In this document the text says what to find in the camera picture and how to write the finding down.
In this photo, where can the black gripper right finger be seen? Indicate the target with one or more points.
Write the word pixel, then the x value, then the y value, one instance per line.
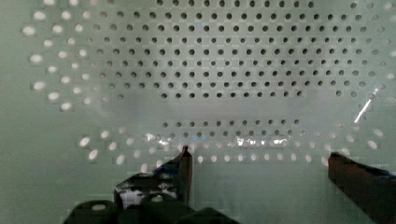
pixel 373 190

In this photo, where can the mint green plastic strainer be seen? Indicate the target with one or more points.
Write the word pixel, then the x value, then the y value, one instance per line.
pixel 261 92

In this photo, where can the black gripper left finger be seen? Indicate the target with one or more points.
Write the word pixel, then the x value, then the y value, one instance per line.
pixel 172 178

